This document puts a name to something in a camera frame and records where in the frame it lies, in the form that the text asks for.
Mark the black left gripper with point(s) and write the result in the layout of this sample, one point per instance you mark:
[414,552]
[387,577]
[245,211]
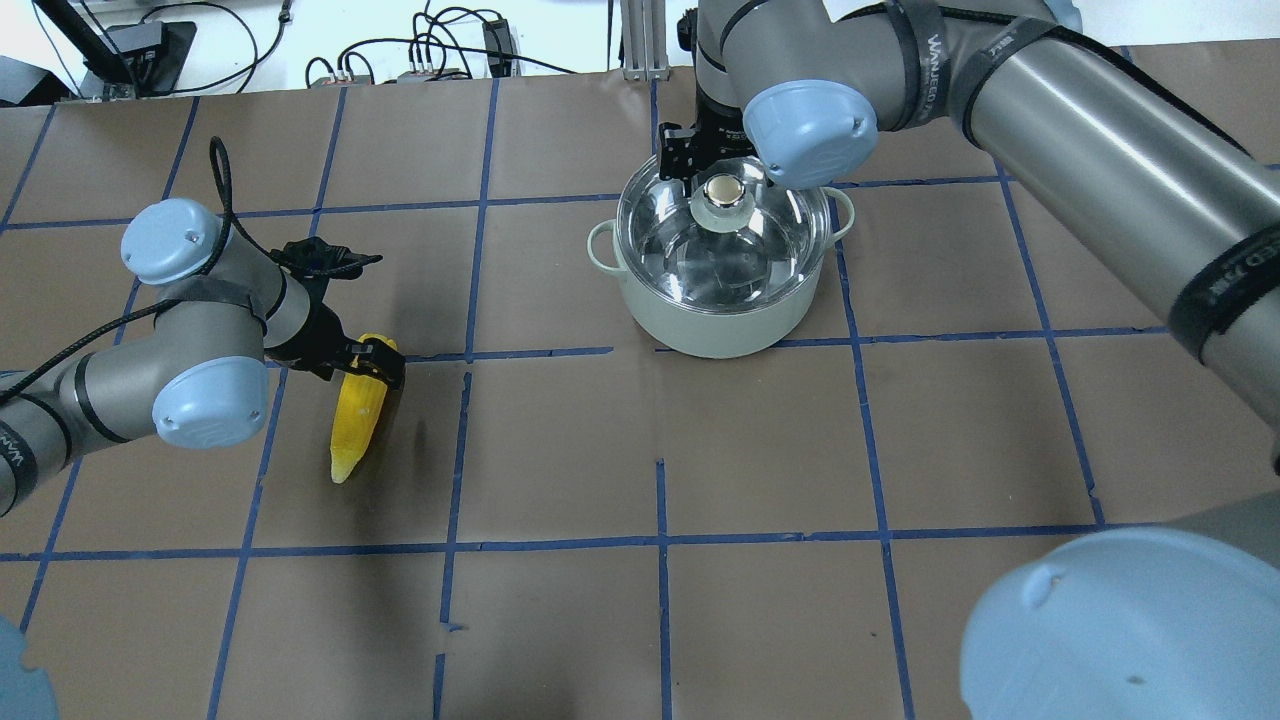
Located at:
[318,340]

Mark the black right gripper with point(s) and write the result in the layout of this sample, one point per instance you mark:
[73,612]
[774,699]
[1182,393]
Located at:
[720,133]

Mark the yellow corn cob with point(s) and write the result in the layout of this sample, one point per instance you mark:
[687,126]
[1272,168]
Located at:
[356,417]

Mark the glass pot lid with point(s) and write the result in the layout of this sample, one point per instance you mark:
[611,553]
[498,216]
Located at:
[728,242]

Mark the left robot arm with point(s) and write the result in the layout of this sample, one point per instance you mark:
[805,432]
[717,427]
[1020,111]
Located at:
[192,368]

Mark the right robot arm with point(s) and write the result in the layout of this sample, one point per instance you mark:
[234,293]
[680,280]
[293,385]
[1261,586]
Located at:
[1169,621]

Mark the pale green cooking pot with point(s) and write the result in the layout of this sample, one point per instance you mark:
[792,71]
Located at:
[708,335]

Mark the black monitor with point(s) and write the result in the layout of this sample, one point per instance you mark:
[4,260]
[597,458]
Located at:
[123,62]

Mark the aluminium frame post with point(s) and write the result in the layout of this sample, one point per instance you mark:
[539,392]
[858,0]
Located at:
[643,41]

